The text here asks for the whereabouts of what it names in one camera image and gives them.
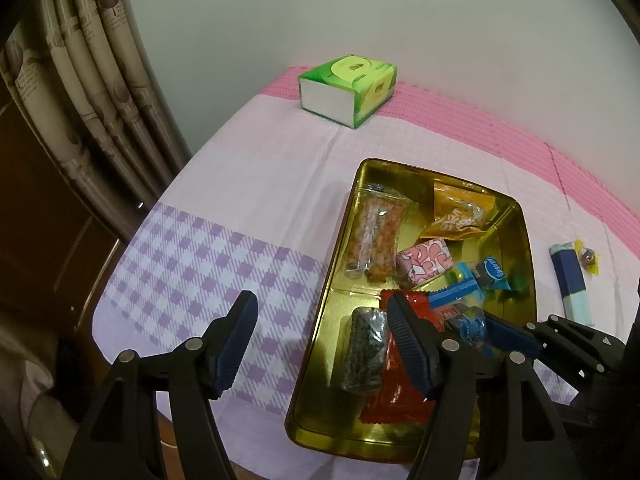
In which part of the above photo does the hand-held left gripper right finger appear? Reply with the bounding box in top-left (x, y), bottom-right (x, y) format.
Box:
top-left (386, 292), bottom-right (576, 480)

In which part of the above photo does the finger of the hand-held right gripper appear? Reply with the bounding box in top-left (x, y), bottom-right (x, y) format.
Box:
top-left (524, 314), bottom-right (628, 378)
top-left (482, 312), bottom-right (543, 359)

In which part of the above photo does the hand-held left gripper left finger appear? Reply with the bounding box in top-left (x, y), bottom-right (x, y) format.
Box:
top-left (60, 290), bottom-right (259, 480)

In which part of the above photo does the dark grey snack packet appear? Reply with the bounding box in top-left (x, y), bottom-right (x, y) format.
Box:
top-left (330, 306), bottom-right (390, 394)

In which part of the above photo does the red snack packet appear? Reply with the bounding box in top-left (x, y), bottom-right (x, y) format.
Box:
top-left (360, 289), bottom-right (446, 426)

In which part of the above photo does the light blue long packet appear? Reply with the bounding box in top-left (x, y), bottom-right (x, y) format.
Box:
top-left (452, 261), bottom-right (478, 286)
top-left (427, 280), bottom-right (483, 308)

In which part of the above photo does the dark blue candy packet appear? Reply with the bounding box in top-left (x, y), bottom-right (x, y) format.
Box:
top-left (472, 256), bottom-right (512, 293)

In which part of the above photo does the gold tin tray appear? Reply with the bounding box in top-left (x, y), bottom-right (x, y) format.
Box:
top-left (284, 158), bottom-right (538, 462)

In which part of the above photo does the navy and teal packet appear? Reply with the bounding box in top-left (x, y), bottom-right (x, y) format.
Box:
top-left (550, 241), bottom-right (593, 326)

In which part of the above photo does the pink patterned snack packet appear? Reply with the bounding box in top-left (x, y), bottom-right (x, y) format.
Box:
top-left (396, 238), bottom-right (453, 288)

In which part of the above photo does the yellow wrapped candy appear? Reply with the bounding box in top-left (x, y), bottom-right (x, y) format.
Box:
top-left (574, 240), bottom-right (600, 276)

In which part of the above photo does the beige cloth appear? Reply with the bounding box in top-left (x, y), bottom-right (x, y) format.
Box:
top-left (0, 310), bottom-right (81, 480)

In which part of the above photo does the brown wooden cabinet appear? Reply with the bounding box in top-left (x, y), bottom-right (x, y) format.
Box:
top-left (0, 95), bottom-right (126, 311)

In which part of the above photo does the green tissue box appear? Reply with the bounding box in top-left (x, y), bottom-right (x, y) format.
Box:
top-left (298, 54), bottom-right (397, 130)

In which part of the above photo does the beige patterned curtain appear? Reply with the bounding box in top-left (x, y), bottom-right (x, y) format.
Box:
top-left (0, 0), bottom-right (193, 241)

